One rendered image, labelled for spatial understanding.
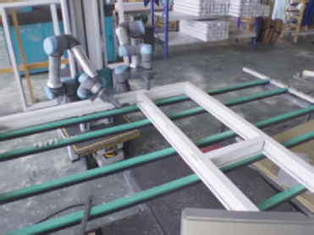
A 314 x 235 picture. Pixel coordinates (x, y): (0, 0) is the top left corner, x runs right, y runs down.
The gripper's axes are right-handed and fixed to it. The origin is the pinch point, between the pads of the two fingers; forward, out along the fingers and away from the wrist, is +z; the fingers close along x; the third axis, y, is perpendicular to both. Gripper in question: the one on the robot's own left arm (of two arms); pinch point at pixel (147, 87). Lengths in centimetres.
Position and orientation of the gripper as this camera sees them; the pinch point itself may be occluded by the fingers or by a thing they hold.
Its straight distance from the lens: 194.3
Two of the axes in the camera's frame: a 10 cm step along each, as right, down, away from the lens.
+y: 9.1, -2.1, 3.6
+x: -4.2, -4.5, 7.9
